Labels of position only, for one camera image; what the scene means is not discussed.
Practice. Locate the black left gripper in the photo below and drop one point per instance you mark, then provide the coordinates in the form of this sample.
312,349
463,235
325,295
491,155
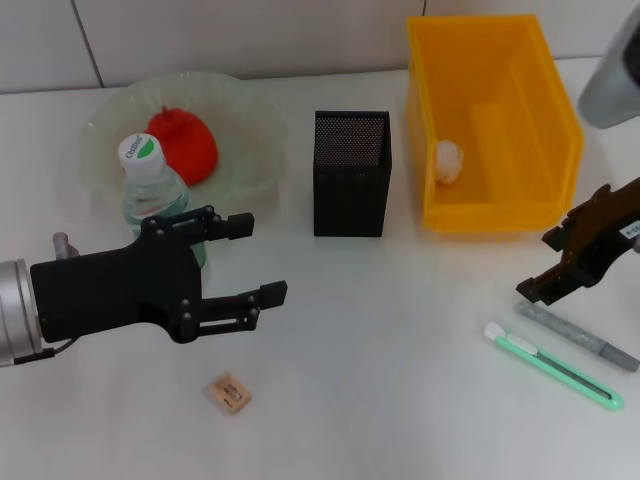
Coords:
110,295

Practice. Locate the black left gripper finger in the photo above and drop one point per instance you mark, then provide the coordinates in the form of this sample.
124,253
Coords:
272,295

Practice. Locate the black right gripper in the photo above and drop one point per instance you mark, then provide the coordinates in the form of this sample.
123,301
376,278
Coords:
610,230

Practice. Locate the grey marker pen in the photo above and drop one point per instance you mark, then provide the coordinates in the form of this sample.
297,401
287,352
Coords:
565,330

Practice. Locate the mint green utility knife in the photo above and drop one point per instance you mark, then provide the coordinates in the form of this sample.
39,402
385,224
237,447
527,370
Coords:
505,336

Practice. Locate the red-orange toy orange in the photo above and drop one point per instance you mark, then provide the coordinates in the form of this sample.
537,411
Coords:
195,150

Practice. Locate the clear water bottle green label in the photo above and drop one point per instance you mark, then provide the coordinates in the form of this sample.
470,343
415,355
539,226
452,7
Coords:
150,195

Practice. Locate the small tan eraser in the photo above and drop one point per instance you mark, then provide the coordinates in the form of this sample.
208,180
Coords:
230,392

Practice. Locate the white paper ball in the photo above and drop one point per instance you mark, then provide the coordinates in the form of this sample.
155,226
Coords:
450,162

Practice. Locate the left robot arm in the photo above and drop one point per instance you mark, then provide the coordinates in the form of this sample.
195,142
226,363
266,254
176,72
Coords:
15,310

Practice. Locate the pale green glass fruit plate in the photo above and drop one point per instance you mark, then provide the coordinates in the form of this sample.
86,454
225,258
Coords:
250,125

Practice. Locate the black mesh pen holder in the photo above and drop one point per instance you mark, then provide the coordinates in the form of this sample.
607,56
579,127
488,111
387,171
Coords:
350,200

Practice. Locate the yellow plastic bin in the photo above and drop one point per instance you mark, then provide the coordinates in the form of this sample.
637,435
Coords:
500,215

